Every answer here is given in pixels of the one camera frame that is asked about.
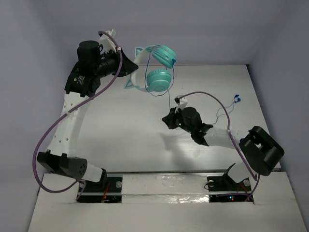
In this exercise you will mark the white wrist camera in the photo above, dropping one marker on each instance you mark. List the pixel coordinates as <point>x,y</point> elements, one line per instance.
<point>181,102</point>
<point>106,42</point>

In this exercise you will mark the teal cat-ear headphones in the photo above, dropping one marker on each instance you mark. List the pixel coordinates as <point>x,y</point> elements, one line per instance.
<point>159,80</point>

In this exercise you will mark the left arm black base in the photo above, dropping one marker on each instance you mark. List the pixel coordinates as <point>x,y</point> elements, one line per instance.
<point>107,190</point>

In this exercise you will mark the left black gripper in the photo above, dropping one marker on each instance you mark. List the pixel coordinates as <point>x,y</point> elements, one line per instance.
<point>119,63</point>

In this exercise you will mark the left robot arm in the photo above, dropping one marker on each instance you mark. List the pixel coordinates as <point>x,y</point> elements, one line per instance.
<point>81,87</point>

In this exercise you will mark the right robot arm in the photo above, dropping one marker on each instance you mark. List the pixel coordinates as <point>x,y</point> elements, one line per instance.
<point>259,152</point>

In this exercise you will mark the aluminium rail with foil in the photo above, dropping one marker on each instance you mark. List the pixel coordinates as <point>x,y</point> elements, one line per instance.
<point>183,187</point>

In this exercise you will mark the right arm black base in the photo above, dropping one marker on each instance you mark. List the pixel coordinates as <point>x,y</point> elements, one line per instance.
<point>223,189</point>

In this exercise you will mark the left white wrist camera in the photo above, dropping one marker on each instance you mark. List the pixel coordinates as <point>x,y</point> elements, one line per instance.
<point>106,42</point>

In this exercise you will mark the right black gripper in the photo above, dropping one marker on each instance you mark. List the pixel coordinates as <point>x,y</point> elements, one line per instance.
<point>170,119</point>

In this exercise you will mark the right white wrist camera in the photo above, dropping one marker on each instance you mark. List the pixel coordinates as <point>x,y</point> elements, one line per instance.
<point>181,102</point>

